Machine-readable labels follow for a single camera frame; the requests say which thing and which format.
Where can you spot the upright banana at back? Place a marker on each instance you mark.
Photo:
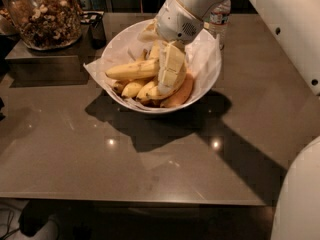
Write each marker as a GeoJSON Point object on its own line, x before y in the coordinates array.
{"type": "Point", "coordinates": [155, 50]}

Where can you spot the yellow banana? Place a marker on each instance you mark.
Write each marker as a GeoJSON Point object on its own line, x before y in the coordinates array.
{"type": "Point", "coordinates": [134, 70]}
{"type": "Point", "coordinates": [155, 93]}
{"type": "Point", "coordinates": [142, 94]}
{"type": "Point", "coordinates": [132, 88]}

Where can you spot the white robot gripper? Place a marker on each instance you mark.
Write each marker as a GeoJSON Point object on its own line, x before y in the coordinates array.
{"type": "Point", "coordinates": [175, 23]}

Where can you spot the small banana far left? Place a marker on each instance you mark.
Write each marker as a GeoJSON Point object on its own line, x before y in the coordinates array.
{"type": "Point", "coordinates": [118, 86]}

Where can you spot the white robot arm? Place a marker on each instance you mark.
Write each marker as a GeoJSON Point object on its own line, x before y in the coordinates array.
{"type": "Point", "coordinates": [296, 26]}

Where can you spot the black scoop holder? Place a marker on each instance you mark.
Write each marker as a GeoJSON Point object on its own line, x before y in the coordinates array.
{"type": "Point", "coordinates": [96, 31]}

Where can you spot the glass jar of granola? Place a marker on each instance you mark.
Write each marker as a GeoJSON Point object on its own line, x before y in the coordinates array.
{"type": "Point", "coordinates": [45, 24]}

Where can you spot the dark metal stand box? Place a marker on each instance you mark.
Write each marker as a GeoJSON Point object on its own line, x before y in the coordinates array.
{"type": "Point", "coordinates": [52, 68]}

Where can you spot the white bowl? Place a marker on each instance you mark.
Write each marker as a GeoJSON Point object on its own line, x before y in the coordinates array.
{"type": "Point", "coordinates": [203, 58]}

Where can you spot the clear plastic water bottle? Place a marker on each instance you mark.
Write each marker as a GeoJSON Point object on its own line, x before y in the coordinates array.
{"type": "Point", "coordinates": [218, 21]}

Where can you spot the white paper liner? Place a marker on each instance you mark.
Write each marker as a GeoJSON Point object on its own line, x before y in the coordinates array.
{"type": "Point", "coordinates": [146, 74]}

